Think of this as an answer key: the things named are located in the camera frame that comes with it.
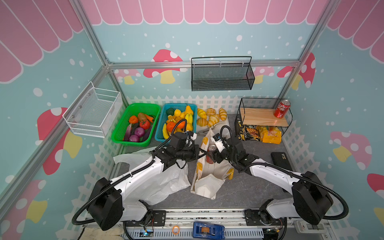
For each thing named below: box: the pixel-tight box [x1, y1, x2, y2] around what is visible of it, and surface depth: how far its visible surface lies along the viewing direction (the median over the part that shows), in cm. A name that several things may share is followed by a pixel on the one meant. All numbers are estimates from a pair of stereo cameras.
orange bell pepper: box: [129, 115, 139, 124], surface depth 112 cm
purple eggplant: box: [124, 123, 132, 142], surface depth 105 cm
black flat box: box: [270, 152, 293, 172], surface depth 96 cm
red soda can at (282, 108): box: [274, 99, 291, 119], surface depth 91 cm
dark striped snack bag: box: [238, 124, 263, 142], surface depth 104 cm
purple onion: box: [134, 127, 145, 137], surface depth 105 cm
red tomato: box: [139, 120, 151, 130], surface depth 108 cm
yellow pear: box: [184, 105, 194, 115], surface depth 114 cm
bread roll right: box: [219, 107, 228, 121], surface depth 119 cm
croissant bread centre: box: [207, 114, 220, 128], surface depth 114 cm
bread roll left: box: [197, 108, 207, 119], surface depth 119 cm
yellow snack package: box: [262, 126, 282, 145], surface depth 101 cm
